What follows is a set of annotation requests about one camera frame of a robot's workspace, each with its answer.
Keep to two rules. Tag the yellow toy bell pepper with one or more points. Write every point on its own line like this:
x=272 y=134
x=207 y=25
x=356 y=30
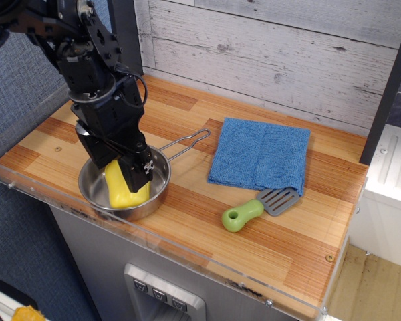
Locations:
x=120 y=196

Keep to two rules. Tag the silver dispenser button panel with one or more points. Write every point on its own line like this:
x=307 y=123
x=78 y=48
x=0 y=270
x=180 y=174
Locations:
x=154 y=298

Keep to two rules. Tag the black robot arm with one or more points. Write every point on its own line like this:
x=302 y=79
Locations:
x=73 y=38

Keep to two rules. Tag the white side cabinet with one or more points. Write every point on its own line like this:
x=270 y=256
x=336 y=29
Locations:
x=376 y=224

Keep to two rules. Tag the small steel frying pan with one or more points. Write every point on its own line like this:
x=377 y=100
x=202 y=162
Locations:
x=107 y=190

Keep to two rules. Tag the grey toy fridge cabinet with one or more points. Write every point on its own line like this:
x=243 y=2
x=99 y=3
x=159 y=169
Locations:
x=101 y=256

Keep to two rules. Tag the black vertical post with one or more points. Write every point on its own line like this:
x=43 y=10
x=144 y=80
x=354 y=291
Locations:
x=383 y=111

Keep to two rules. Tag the green handled grey spatula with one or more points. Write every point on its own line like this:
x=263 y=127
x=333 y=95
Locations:
x=272 y=201

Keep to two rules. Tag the clear acrylic table guard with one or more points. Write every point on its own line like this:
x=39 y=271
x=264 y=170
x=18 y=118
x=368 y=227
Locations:
x=286 y=262

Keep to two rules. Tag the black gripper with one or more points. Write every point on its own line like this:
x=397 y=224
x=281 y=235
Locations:
x=108 y=129

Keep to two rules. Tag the blue folded rag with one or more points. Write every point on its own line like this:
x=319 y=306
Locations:
x=259 y=155

